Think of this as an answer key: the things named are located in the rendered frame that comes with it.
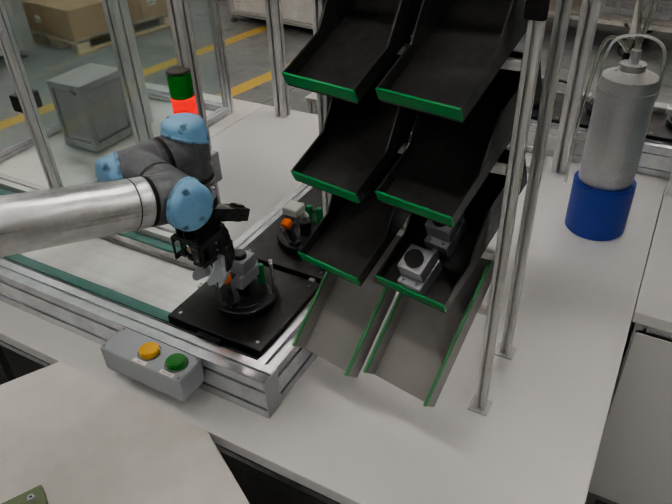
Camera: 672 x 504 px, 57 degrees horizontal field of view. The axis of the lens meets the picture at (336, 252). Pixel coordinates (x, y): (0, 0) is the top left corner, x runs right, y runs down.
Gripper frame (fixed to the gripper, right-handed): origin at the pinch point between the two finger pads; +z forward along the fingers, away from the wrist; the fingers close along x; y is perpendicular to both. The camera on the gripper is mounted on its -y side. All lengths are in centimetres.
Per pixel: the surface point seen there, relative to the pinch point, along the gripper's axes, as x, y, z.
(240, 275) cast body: 1.4, -4.6, 1.8
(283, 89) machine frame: -60, -114, 10
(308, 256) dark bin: 22.4, 1.2, -13.6
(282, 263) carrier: 0.1, -21.4, 10.2
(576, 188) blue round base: 54, -82, 8
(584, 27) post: 44, -115, -24
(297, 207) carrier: -8.2, -41.6, 8.2
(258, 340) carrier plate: 9.9, 2.7, 10.3
